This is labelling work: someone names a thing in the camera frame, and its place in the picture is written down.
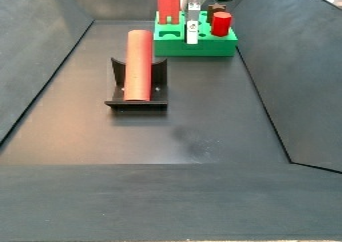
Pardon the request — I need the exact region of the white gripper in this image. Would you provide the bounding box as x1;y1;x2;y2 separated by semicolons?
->
181;0;206;44

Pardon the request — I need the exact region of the red oval cylinder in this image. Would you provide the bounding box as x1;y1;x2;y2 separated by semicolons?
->
124;30;153;100

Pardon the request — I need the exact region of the green shape sorter board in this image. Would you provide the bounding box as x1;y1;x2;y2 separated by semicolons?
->
154;11;238;57

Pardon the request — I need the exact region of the black cradle fixture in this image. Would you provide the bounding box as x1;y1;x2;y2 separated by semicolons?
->
104;58;169;110

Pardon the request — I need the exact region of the brown star prism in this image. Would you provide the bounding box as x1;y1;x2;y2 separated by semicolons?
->
207;3;226;23

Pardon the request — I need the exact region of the red arch block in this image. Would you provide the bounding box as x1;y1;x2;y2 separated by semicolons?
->
158;0;181;25

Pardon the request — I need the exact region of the red hexagonal prism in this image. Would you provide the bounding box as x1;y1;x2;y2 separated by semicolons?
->
211;12;233;37

